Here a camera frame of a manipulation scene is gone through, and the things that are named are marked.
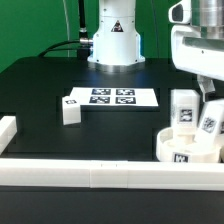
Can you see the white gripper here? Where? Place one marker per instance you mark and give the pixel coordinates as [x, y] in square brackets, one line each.
[197, 40]

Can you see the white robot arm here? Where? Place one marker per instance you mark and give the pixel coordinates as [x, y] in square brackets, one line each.
[117, 44]

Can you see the white marker sheet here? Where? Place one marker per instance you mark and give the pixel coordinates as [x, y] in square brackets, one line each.
[140, 97]

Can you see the black cable connector block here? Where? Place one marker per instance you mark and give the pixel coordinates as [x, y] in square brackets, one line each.
[83, 53]

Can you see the white left fence wall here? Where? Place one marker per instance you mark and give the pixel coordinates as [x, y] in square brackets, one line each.
[8, 129]

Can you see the white fence wall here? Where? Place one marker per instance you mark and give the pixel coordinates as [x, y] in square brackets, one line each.
[111, 174]
[8, 129]

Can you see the white front fence wall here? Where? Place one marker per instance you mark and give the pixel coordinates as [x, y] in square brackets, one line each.
[111, 174]

